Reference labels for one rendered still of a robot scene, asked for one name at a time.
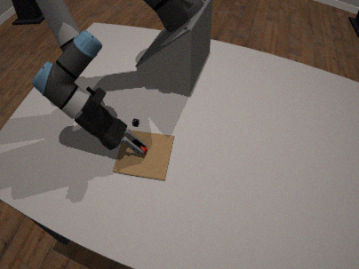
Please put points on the tan flat mat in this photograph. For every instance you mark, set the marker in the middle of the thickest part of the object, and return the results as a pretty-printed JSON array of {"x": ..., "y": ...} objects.
[{"x": 153, "y": 164}]

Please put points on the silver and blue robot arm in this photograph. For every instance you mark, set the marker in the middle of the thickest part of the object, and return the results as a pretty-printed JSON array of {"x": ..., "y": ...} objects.
[{"x": 57, "y": 81}]

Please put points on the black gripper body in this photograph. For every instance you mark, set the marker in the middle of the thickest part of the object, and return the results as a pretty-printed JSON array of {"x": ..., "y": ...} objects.
[{"x": 100, "y": 123}]

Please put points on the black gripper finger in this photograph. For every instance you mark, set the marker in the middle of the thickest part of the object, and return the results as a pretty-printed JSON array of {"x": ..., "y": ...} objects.
[
  {"x": 131, "y": 145},
  {"x": 134, "y": 139}
]

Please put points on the black die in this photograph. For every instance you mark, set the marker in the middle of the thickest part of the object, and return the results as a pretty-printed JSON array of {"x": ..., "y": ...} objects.
[{"x": 135, "y": 122}]

